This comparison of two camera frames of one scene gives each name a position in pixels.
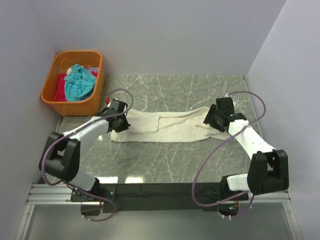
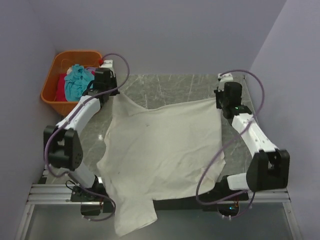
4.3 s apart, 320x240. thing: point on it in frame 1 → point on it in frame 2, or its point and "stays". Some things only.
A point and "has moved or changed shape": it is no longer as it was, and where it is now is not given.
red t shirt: x=60 y=95 stays
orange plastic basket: x=61 y=62 stays
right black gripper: x=211 y=117 → x=220 y=100
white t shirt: x=150 y=126 has moved or changed shape
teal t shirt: x=78 y=83 stays
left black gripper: x=121 y=123 → x=110 y=90
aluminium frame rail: x=50 y=194 stays
